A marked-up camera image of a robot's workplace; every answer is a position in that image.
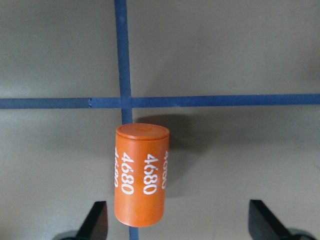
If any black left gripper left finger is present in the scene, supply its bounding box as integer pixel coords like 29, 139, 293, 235
75, 201, 108, 240

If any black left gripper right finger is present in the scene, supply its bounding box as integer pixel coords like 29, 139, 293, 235
248, 199, 292, 240

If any orange 4680 cylinder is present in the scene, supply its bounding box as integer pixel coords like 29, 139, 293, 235
114, 123, 170, 228

